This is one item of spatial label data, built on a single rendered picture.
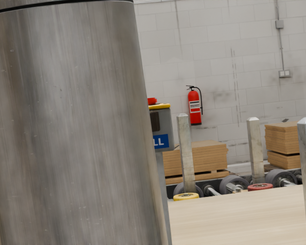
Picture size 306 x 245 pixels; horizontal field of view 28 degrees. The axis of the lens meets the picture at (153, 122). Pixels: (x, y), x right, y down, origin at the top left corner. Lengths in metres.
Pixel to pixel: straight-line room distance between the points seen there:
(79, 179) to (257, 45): 8.15
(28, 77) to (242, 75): 8.07
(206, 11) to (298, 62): 1.47
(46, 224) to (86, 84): 0.08
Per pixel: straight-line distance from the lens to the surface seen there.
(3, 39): 0.35
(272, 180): 2.55
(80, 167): 0.35
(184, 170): 2.04
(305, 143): 0.98
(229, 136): 8.36
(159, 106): 0.90
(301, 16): 8.71
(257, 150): 2.09
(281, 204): 1.68
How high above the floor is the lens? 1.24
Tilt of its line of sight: 3 degrees down
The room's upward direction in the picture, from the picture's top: 6 degrees counter-clockwise
